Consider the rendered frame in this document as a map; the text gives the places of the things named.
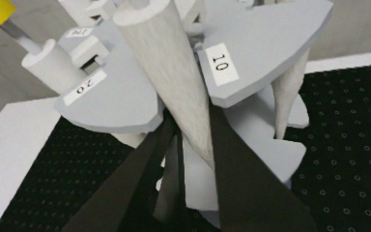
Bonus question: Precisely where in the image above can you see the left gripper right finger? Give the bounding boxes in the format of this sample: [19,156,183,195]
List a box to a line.
[209,96,319,232]

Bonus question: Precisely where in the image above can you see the black perforated plate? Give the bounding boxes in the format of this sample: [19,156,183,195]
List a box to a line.
[0,65,371,232]

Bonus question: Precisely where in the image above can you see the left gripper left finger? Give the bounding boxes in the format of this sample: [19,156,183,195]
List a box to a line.
[61,107,187,232]

